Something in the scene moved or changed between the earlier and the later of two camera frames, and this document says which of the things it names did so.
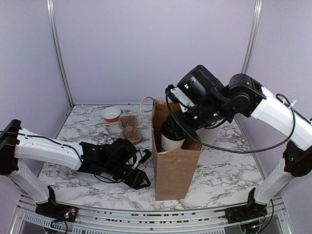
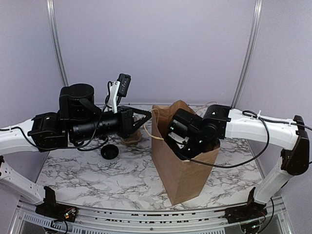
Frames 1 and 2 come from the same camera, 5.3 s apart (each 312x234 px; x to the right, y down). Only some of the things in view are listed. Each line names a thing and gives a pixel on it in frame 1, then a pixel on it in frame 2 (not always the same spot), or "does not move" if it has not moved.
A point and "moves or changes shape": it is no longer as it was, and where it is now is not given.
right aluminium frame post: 251,39 does not move
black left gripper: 134,183 -> 127,126
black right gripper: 179,117 -> 178,152
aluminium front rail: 26,220 does not move
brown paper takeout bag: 173,169 moves or changes shape
